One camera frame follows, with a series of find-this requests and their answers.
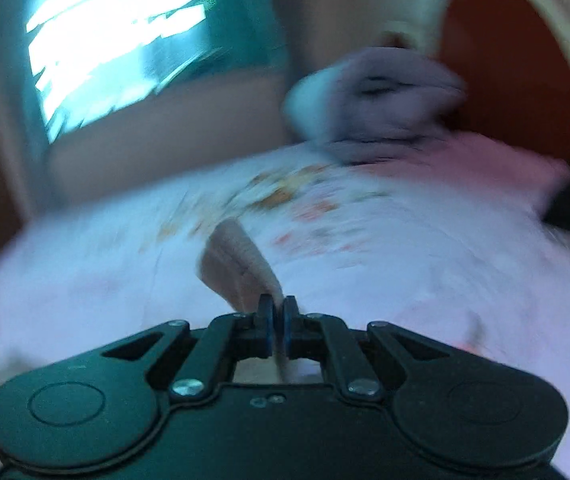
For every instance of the floral bed sheet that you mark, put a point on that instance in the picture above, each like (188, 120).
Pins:
(395, 260)

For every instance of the beige knitted cloth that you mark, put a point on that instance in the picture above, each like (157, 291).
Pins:
(237, 265)

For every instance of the grey cloth pile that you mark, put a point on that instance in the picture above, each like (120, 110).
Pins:
(380, 105)

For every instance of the arched white and brown headboard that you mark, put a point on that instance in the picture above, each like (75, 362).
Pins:
(540, 0)

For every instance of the pink pillow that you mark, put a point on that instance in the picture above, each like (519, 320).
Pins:
(495, 170)

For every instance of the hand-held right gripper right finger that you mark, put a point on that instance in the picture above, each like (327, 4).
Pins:
(288, 327)

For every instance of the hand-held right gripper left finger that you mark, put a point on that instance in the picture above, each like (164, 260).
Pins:
(266, 327)

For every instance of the window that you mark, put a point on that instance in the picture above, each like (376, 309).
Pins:
(110, 35)

